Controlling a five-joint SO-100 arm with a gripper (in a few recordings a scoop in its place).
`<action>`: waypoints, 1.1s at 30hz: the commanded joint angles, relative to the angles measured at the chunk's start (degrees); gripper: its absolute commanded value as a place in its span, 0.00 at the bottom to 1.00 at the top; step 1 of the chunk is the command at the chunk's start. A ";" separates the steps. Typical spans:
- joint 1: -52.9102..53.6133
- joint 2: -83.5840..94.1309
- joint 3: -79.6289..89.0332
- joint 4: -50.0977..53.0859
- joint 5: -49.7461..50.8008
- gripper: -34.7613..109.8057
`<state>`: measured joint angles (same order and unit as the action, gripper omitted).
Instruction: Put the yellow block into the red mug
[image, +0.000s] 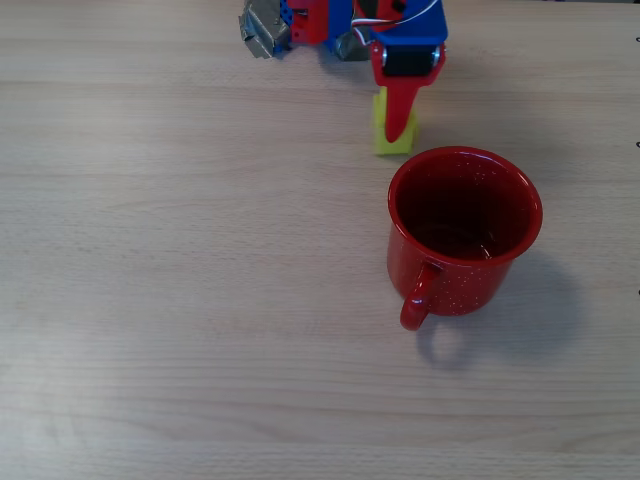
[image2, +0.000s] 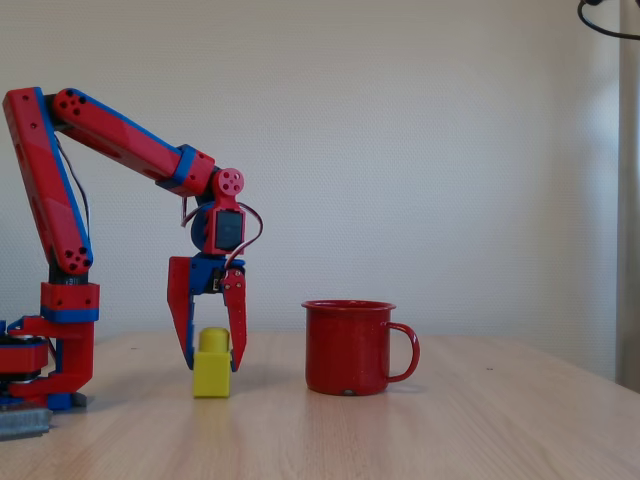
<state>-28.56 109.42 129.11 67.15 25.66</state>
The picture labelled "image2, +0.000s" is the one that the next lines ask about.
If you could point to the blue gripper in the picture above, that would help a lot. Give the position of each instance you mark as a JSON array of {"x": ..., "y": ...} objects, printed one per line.
[{"x": 204, "y": 277}]

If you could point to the yellow-green toy block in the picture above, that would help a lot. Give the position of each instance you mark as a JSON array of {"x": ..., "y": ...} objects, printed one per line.
[{"x": 212, "y": 370}]

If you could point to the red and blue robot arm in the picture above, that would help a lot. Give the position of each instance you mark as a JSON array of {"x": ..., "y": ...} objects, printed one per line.
[{"x": 125, "y": 140}]

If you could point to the red enamel mug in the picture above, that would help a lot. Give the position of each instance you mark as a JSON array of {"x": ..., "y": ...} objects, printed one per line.
[{"x": 345, "y": 347}]

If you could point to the grey vertical post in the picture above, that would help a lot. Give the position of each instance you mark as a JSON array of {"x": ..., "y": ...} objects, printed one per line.
[{"x": 629, "y": 200}]

